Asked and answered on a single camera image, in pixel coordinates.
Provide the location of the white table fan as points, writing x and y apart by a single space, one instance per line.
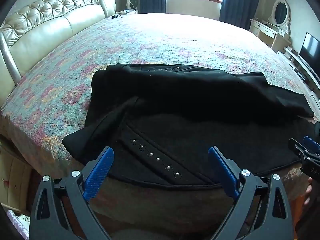
131 2

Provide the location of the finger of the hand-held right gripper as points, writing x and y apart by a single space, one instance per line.
297 147

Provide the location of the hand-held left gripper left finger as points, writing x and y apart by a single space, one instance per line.
98 172

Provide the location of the white television stand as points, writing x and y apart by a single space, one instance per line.
300 65

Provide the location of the floral woven bedspread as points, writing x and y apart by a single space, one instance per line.
150 40

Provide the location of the cream dressing table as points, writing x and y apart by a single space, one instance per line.
267 33

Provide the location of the cream leather bed base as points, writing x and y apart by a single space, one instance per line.
15 175

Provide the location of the oval white framed mirror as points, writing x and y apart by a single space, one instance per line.
280 13

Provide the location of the person's right hand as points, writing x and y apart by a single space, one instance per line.
309 190

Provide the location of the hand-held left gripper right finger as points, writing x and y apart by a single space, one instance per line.
223 172

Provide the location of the cream tufted leather headboard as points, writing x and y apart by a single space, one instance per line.
50 25

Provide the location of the black studded pants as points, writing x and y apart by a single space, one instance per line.
180 105

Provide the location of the patterned white cloth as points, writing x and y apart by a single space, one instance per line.
18 223

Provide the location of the black flat television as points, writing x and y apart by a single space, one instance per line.
310 50

